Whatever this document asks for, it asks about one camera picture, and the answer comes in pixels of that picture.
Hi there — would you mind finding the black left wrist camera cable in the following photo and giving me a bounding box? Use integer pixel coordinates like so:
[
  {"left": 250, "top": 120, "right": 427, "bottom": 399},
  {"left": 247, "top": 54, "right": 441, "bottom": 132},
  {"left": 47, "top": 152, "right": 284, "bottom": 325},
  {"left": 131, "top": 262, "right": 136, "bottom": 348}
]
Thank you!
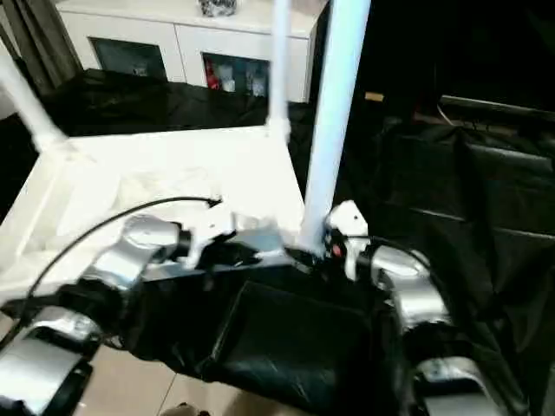
[{"left": 0, "top": 196, "right": 225, "bottom": 350}]

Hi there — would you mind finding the black glossy mat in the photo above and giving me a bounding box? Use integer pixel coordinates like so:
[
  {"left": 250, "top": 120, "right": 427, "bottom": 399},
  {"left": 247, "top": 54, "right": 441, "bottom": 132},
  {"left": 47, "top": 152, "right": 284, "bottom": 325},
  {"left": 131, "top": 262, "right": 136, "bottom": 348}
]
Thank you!
[{"left": 0, "top": 67, "right": 555, "bottom": 416}]

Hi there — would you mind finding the white plastic table top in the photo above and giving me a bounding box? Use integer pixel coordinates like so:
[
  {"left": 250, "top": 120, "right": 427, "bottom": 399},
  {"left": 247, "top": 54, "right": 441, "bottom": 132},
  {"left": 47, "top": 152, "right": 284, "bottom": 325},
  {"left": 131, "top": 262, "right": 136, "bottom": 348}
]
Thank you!
[{"left": 0, "top": 124, "right": 323, "bottom": 305}]

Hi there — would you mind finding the grey curtain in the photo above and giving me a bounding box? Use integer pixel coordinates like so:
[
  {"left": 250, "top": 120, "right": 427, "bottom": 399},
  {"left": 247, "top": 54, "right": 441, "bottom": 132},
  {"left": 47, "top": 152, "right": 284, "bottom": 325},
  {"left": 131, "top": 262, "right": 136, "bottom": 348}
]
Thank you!
[{"left": 0, "top": 0, "right": 84, "bottom": 95}]

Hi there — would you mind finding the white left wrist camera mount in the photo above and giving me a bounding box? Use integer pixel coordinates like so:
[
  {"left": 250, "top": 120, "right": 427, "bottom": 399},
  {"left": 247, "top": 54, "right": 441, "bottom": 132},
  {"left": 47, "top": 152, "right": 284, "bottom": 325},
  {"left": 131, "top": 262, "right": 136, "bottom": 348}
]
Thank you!
[{"left": 185, "top": 202, "right": 240, "bottom": 269}]

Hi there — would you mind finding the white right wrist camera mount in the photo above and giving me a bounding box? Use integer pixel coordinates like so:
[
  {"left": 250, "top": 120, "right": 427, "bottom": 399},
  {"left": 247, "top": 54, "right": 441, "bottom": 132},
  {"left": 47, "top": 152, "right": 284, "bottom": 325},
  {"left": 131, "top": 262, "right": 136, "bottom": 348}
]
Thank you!
[{"left": 323, "top": 198, "right": 370, "bottom": 282}]

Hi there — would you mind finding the white cabinet with glass doors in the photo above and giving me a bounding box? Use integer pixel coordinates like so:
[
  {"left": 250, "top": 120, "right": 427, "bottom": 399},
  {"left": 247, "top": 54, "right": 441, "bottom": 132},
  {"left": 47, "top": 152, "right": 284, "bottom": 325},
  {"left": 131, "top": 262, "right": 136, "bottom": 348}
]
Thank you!
[{"left": 55, "top": 0, "right": 323, "bottom": 105}]

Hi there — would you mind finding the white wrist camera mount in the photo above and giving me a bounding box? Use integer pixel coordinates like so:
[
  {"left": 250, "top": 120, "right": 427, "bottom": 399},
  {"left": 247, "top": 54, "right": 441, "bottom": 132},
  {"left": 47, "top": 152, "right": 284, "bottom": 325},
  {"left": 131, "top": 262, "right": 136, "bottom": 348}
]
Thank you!
[
  {"left": 185, "top": 202, "right": 240, "bottom": 269},
  {"left": 323, "top": 198, "right": 370, "bottom": 282}
]

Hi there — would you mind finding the dark robot foot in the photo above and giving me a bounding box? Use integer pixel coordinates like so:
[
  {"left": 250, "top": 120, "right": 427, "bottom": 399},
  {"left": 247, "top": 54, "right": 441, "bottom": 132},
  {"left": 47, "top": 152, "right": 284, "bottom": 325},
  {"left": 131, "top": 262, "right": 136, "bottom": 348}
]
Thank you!
[{"left": 166, "top": 401, "right": 204, "bottom": 416}]

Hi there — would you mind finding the long black bar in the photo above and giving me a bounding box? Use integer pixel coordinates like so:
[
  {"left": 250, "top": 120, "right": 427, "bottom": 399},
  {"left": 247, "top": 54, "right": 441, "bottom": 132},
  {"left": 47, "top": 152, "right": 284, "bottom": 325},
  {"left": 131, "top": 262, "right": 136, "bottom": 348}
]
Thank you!
[{"left": 439, "top": 94, "right": 555, "bottom": 121}]

